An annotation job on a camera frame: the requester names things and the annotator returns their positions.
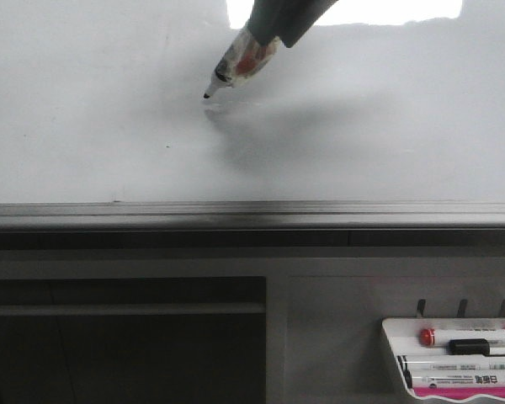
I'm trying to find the black hook middle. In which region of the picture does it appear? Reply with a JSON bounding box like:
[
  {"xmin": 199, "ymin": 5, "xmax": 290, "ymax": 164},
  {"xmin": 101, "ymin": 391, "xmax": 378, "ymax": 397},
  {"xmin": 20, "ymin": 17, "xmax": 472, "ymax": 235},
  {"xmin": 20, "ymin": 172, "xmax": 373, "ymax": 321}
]
[{"xmin": 456, "ymin": 299, "xmax": 468, "ymax": 318}]

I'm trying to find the grey metal stand frame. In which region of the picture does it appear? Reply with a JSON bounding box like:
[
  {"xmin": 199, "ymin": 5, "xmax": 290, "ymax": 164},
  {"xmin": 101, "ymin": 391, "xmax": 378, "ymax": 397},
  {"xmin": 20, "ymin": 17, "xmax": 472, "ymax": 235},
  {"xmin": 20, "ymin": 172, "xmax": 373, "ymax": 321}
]
[{"xmin": 0, "ymin": 230, "xmax": 505, "ymax": 403}]

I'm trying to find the red capped white marker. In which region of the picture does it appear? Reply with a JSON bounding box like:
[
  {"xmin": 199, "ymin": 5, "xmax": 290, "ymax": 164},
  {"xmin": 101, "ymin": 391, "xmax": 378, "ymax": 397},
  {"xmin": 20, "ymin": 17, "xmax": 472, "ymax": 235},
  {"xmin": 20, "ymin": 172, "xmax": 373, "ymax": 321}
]
[{"xmin": 418, "ymin": 328, "xmax": 505, "ymax": 347}]

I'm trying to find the white marker with barcode label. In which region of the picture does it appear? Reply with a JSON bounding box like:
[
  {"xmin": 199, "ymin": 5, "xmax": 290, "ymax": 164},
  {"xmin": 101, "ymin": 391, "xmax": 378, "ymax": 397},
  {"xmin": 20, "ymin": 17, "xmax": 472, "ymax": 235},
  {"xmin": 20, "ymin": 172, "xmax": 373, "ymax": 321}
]
[{"xmin": 402, "ymin": 369, "xmax": 505, "ymax": 389}]

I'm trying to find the black hook left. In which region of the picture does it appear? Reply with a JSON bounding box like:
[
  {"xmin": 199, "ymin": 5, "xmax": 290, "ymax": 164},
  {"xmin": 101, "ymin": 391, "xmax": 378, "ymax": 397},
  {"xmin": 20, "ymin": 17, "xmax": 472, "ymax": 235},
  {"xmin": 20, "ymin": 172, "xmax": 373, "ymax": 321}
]
[{"xmin": 415, "ymin": 299, "xmax": 426, "ymax": 318}]

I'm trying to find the whiteboard with aluminium frame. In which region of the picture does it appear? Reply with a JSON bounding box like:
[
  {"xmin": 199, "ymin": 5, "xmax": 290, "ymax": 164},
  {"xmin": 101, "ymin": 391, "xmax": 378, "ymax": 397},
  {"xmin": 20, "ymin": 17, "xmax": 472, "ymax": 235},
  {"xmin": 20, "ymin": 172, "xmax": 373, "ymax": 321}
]
[{"xmin": 0, "ymin": 1, "xmax": 505, "ymax": 231}]

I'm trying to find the white plastic marker tray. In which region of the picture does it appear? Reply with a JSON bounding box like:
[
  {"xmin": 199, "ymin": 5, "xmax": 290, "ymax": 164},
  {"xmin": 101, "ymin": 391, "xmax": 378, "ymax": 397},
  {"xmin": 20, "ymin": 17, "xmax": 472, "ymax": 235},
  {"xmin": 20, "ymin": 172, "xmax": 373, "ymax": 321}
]
[{"xmin": 382, "ymin": 318, "xmax": 505, "ymax": 403}]

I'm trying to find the black capped white marker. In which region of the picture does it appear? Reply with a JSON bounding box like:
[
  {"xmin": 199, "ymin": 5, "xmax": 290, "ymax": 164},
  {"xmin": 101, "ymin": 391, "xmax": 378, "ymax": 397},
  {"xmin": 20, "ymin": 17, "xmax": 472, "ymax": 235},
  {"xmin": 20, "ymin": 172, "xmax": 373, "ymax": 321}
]
[{"xmin": 447, "ymin": 338, "xmax": 505, "ymax": 356}]

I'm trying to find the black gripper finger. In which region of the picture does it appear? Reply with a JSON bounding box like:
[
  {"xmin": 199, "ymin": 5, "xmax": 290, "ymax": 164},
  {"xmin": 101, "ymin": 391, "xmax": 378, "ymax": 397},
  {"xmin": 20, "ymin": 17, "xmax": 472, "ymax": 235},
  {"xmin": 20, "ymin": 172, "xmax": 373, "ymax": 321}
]
[
  {"xmin": 247, "ymin": 0, "xmax": 303, "ymax": 45},
  {"xmin": 277, "ymin": 0, "xmax": 337, "ymax": 48}
]

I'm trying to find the white marker black end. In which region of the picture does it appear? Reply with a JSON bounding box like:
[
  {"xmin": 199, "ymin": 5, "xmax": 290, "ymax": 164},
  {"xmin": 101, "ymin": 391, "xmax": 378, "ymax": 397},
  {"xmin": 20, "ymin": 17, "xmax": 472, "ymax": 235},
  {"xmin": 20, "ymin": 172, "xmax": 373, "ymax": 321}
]
[{"xmin": 396, "ymin": 354, "xmax": 505, "ymax": 371}]

